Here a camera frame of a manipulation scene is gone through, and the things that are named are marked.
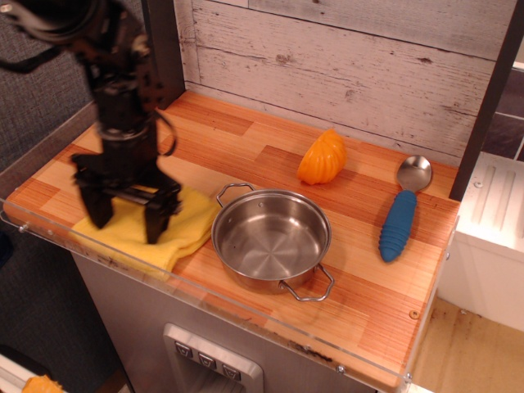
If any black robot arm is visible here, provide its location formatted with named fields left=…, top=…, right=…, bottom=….
left=1, top=1, right=181, bottom=244

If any orange plastic toy fruit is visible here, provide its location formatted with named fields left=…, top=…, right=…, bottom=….
left=296, top=129, right=347, bottom=185

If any silver button control panel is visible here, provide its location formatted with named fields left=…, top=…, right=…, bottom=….
left=163, top=323, right=264, bottom=392

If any clear acrylic table guard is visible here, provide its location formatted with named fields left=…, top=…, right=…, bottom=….
left=4, top=193, right=458, bottom=392

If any dark grey post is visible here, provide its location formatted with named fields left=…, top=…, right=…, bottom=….
left=142, top=0, right=186, bottom=110
left=449, top=0, right=523, bottom=201

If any orange object bottom left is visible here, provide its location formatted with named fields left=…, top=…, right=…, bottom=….
left=21, top=375, right=65, bottom=393

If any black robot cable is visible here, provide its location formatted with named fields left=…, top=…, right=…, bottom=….
left=0, top=43, right=62, bottom=75

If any blue handled metal spoon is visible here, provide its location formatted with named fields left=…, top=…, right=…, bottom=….
left=378, top=156, right=432, bottom=263

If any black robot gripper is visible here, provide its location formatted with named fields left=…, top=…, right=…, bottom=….
left=71, top=126, right=181, bottom=244

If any yellow cloth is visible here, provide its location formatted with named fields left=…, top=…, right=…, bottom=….
left=71, top=187, right=219, bottom=280

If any dark grey left post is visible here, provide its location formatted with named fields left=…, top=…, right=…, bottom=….
left=142, top=0, right=186, bottom=110

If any stainless steel pot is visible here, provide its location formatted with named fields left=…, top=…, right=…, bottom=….
left=211, top=183, right=335, bottom=302

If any dark grey right post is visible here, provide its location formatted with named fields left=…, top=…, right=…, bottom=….
left=449, top=0, right=523, bottom=201

